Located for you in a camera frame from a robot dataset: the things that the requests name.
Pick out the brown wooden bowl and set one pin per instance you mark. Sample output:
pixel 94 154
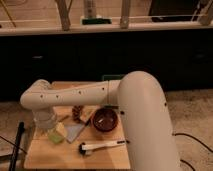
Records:
pixel 105 119

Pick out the green base white post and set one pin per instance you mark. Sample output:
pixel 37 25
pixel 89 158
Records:
pixel 90 16

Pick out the light blue triangular cloth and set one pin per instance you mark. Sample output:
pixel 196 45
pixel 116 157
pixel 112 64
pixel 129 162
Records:
pixel 73 131

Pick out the white handled dish brush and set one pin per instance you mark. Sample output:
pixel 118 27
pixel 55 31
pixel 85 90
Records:
pixel 86 149

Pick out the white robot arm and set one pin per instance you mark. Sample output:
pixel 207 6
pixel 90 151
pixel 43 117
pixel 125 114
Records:
pixel 139 99

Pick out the yellow sponge block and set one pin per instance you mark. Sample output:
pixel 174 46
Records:
pixel 87 113

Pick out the black box on shelf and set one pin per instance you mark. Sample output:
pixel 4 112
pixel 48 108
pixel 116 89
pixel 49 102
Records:
pixel 172 10

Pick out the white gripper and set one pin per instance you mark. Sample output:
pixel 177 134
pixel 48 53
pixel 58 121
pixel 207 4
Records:
pixel 45 118

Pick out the black pole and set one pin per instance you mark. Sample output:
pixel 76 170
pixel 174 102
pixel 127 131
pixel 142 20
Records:
pixel 16 147

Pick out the brown pinecone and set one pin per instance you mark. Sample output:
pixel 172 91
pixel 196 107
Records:
pixel 76 113

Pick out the wooden rail frame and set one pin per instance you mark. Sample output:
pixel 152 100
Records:
pixel 44 17

